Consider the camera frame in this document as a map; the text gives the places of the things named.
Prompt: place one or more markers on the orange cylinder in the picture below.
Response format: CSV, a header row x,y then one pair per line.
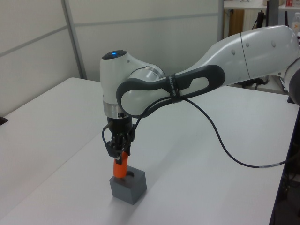
x,y
119,170

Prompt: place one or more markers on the small black table clamp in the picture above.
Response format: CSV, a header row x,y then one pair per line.
x,y
2,120

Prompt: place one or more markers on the clear bottle with orange label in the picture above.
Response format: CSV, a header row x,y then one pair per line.
x,y
295,23

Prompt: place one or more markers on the grey block with round hole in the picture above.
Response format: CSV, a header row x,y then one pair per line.
x,y
131,189

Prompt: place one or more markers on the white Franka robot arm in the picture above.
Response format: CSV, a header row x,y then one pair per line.
x,y
257,54

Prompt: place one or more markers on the grey framed partition wall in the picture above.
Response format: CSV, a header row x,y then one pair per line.
x,y
75,42

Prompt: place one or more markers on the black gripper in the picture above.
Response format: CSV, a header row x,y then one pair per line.
x,y
120,127

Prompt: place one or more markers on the dark vertical stand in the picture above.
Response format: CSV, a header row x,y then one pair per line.
x,y
284,187

